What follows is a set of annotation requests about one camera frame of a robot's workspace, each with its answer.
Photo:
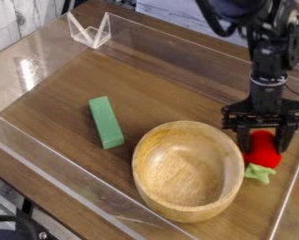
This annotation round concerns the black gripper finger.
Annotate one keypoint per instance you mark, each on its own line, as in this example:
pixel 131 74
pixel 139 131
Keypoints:
pixel 244 138
pixel 284 135

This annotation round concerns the red plush strawberry toy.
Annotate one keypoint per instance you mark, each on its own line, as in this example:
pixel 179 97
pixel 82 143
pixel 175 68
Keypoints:
pixel 262 159

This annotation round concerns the green rectangular block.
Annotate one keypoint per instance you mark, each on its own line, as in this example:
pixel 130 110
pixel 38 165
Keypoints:
pixel 105 119

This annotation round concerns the black table clamp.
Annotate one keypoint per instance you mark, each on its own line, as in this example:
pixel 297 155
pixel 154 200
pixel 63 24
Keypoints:
pixel 28 226

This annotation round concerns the clear acrylic tray enclosure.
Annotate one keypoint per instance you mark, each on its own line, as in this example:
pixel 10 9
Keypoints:
pixel 159 79

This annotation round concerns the wooden bowl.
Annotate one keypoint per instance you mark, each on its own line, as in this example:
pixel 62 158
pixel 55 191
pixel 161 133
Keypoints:
pixel 187 170

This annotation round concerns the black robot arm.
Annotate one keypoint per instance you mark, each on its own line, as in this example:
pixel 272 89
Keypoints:
pixel 269 24

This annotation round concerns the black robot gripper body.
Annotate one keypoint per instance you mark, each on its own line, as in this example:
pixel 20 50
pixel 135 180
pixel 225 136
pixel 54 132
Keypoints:
pixel 265 109

